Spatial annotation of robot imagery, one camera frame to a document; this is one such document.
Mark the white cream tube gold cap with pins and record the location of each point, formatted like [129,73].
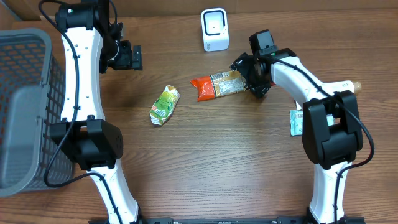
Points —
[354,87]

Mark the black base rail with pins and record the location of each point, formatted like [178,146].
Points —
[278,220]

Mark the white barcode scanner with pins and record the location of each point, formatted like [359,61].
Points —
[214,25]

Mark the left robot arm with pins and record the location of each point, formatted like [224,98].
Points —
[92,44]

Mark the green tea packet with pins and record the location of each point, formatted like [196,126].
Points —
[164,106]

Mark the grey plastic shopping basket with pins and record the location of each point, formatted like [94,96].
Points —
[32,95]

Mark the orange spaghetti package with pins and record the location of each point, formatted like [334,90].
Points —
[218,85]

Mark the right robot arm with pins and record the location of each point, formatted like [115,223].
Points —
[331,134]

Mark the teal wet wipes pack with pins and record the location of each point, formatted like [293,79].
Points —
[296,122]

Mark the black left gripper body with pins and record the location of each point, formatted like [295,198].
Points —
[122,55]

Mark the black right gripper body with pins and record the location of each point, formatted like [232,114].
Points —
[261,83]

